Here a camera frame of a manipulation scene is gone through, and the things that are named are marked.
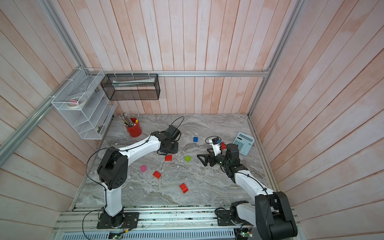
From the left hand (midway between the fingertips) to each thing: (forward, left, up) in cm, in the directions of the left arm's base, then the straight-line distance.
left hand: (173, 151), depth 93 cm
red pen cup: (+16, +27, +1) cm, 32 cm away
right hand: (-4, -18, +7) cm, 20 cm away
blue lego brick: (+12, -15, -5) cm, 20 cm away
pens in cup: (+19, +31, +7) cm, 37 cm away
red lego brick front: (-21, -7, -5) cm, 23 cm away
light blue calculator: (+9, -48, -3) cm, 49 cm away
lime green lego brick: (-3, -9, -5) cm, 11 cm away
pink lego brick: (-9, +18, -5) cm, 21 cm away
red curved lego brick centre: (-13, +9, -5) cm, 17 cm away
